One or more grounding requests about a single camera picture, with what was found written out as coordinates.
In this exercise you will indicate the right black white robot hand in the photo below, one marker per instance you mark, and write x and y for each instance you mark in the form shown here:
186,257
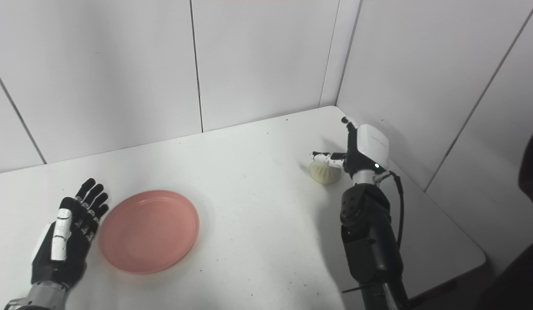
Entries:
363,148

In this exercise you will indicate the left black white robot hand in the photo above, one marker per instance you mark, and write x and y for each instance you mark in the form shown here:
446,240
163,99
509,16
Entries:
70,237

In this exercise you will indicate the white steamed bun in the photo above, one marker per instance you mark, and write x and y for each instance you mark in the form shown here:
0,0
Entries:
324,173

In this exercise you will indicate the pink round plate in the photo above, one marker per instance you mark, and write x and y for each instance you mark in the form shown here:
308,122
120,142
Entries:
149,231

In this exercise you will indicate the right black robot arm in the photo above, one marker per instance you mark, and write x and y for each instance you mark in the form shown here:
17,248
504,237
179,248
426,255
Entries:
371,241

